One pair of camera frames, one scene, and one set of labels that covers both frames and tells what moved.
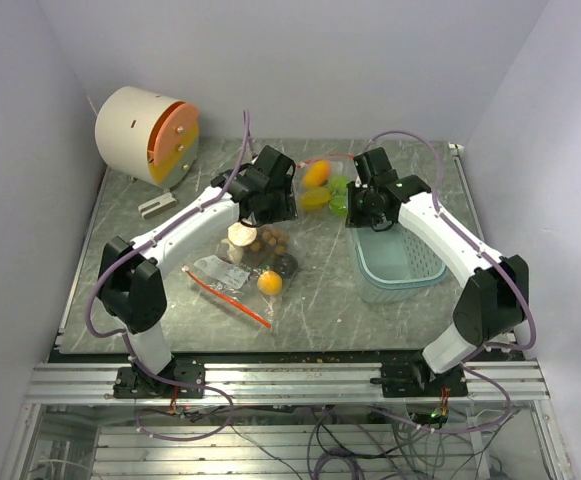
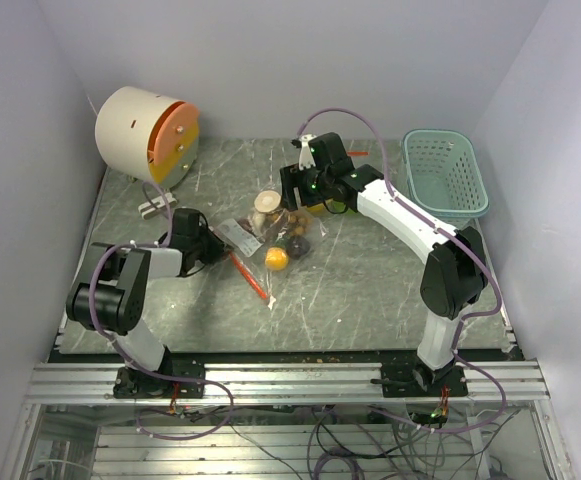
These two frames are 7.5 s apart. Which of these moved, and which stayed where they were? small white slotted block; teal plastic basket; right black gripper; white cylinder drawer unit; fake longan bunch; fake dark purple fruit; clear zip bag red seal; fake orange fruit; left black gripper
Moved: right black gripper; fake dark purple fruit; left black gripper; teal plastic basket; fake orange fruit; clear zip bag red seal; fake longan bunch
Stayed: small white slotted block; white cylinder drawer unit
